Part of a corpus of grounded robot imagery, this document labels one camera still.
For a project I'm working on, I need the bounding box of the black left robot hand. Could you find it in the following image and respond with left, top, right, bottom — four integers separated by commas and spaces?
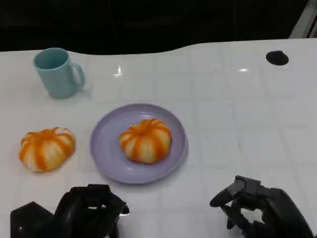
53, 183, 130, 238

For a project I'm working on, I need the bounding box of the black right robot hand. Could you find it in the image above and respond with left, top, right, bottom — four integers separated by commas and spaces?
209, 175, 316, 238

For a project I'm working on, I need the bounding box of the orange and white bread roll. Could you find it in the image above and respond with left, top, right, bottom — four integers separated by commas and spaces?
18, 126, 76, 173
118, 118, 172, 164

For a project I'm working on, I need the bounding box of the lilac plate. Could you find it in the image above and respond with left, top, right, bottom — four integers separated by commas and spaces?
89, 103, 187, 185

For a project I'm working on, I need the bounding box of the pale green mug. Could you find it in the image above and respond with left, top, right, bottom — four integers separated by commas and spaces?
33, 47, 86, 100

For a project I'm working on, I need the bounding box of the black round table grommet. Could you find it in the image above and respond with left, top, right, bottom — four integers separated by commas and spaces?
265, 50, 289, 66

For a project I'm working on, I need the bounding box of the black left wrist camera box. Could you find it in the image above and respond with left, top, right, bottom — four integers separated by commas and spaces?
10, 201, 60, 238

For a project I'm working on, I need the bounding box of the white metal frame post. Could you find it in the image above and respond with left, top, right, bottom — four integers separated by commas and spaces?
289, 0, 317, 39

